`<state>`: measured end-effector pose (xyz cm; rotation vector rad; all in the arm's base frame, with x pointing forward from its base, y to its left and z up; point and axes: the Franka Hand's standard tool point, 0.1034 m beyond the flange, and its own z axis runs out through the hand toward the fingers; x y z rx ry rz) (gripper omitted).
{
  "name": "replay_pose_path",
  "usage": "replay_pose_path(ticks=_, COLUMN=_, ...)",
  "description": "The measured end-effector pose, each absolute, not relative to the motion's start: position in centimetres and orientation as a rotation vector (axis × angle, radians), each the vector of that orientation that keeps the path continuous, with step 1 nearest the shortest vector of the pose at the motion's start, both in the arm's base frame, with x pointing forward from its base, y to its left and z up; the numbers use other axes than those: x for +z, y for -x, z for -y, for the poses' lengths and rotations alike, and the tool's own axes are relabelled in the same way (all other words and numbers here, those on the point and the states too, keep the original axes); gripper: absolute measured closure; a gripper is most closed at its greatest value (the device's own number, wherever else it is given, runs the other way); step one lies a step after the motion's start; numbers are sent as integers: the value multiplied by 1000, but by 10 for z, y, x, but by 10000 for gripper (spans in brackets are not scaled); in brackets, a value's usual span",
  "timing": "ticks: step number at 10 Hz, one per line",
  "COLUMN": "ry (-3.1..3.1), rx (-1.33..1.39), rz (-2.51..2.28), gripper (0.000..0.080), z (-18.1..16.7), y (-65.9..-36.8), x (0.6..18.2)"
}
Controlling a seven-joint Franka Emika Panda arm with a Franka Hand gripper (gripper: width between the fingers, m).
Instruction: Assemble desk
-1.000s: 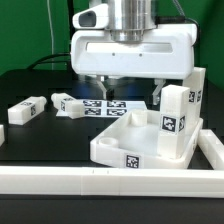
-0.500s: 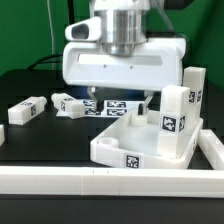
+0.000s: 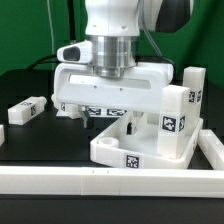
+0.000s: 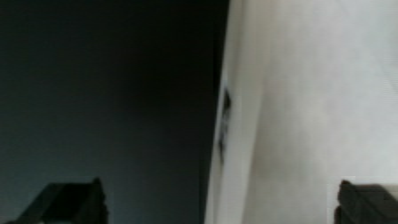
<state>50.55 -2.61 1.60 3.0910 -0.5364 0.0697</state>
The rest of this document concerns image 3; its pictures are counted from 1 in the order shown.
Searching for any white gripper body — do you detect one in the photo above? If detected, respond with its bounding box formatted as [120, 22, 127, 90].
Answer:
[54, 62, 173, 113]

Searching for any white desk top tray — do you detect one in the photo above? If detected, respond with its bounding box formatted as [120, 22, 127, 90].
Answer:
[90, 112, 203, 169]

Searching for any AprilTag marker sheet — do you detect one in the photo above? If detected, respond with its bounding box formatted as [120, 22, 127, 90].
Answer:
[87, 107, 126, 118]

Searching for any white left obstacle bar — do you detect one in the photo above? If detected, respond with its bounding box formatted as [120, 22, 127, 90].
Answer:
[0, 125, 5, 146]

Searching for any white obstacle bar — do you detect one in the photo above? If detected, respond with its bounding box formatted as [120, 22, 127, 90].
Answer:
[0, 125, 5, 146]
[198, 129, 224, 171]
[0, 166, 224, 198]

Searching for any white right obstacle bar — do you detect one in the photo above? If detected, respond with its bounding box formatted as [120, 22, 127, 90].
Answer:
[198, 129, 224, 171]

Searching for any white front obstacle bar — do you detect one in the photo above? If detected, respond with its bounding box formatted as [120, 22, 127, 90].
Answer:
[0, 166, 224, 198]

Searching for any black cable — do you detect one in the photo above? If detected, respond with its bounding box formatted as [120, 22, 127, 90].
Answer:
[26, 0, 85, 71]

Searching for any white cable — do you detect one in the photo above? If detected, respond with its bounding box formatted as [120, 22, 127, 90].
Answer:
[46, 0, 56, 70]

